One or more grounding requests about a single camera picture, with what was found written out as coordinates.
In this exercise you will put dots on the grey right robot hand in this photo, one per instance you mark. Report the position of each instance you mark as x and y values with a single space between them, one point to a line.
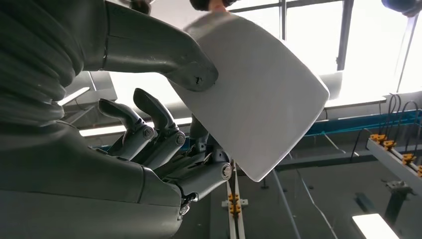
82 184

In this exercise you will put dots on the white ceiling light panel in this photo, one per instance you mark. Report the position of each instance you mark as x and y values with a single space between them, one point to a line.
374 227

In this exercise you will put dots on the person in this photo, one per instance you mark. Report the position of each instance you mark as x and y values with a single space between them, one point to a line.
216 5

